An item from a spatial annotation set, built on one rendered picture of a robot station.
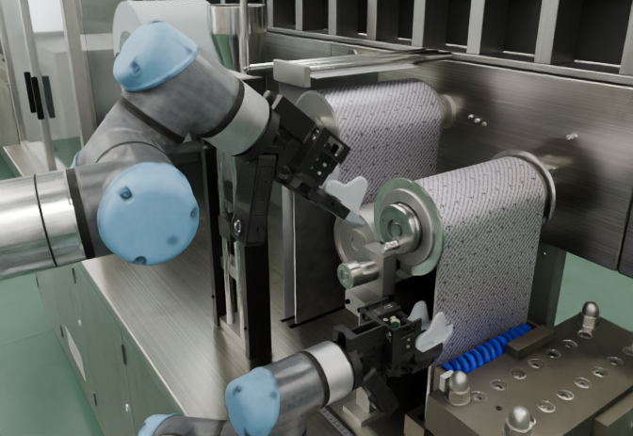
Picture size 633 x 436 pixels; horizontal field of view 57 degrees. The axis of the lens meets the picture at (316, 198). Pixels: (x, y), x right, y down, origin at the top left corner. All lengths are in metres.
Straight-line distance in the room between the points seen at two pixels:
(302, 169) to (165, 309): 0.76
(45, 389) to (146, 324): 1.47
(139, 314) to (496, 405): 0.79
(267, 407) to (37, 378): 2.17
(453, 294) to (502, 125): 0.38
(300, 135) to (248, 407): 0.32
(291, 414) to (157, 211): 0.37
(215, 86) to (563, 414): 0.64
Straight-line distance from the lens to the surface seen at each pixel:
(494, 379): 0.95
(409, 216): 0.83
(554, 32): 1.08
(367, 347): 0.79
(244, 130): 0.61
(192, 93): 0.58
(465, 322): 0.96
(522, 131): 1.11
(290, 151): 0.68
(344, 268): 0.87
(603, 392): 0.98
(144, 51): 0.57
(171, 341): 1.25
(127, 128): 0.58
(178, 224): 0.45
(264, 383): 0.72
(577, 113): 1.05
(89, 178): 0.47
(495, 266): 0.96
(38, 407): 2.67
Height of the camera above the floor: 1.60
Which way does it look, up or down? 21 degrees down
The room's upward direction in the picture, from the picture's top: straight up
